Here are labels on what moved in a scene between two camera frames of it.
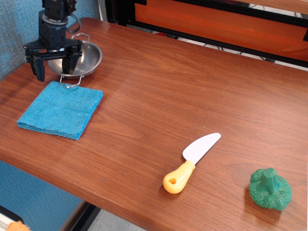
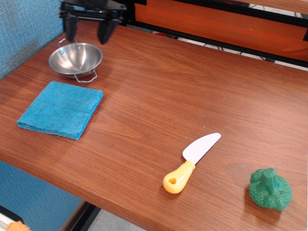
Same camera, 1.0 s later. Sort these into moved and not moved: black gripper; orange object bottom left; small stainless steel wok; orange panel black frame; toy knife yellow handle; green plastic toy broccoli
Moved: black gripper; small stainless steel wok
Not moved: orange panel black frame; green plastic toy broccoli; toy knife yellow handle; orange object bottom left
